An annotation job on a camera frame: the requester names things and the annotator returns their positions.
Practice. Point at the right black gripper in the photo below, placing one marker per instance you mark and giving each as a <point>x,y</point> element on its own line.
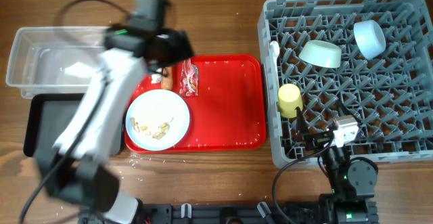
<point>318,139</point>

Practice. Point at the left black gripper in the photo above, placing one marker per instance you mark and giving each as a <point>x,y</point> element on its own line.
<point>183,48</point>

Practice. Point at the orange carrot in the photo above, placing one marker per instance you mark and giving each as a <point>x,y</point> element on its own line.
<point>167,78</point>

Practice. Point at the white tissue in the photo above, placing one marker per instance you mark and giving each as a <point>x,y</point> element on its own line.
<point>156,78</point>

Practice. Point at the red snack wrapper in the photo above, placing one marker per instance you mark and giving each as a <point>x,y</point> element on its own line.
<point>189,79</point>

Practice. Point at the yellow plastic cup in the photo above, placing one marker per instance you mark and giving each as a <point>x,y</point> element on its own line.
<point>290,98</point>

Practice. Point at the mint green bowl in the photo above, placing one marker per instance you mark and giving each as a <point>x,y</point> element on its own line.
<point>321,53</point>

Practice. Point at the light blue plate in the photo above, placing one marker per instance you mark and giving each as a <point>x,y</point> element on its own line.
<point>152,108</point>

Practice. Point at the peanut shells food scraps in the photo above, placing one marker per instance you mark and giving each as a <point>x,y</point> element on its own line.
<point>155,131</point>

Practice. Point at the white plastic spoon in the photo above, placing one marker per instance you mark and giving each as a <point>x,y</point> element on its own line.
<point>275,50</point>

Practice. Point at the light blue bowl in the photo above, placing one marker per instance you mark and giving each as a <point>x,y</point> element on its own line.
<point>369,38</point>

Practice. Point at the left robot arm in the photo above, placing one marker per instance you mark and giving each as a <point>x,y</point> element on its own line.
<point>74,168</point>

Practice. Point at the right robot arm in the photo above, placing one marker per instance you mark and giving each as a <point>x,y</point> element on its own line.
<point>352,180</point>

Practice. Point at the grey plastic dishwasher rack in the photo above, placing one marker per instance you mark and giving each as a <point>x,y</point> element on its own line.
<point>391,94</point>

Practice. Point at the red plastic tray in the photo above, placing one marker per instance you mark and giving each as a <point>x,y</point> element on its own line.
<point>229,111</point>

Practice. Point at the clear plastic bin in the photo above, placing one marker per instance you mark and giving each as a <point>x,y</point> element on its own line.
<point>54,59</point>

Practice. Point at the black plastic tray bin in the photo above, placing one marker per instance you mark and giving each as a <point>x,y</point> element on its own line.
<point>50,114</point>

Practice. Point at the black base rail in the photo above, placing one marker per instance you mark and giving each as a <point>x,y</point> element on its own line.
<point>299,212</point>

